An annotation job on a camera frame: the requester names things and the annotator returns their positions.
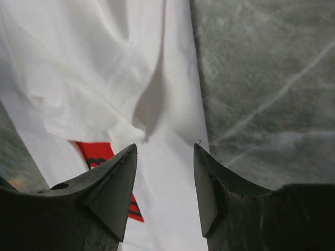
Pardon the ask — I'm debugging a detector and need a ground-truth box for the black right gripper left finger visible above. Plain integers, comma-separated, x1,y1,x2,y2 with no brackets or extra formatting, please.
1,144,137,250

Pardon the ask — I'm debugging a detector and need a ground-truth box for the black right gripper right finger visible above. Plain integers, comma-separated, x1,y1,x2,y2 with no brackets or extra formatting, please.
194,144,334,250

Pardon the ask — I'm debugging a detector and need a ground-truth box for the white t shirt red print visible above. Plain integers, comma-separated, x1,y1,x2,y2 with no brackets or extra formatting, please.
1,1,208,250

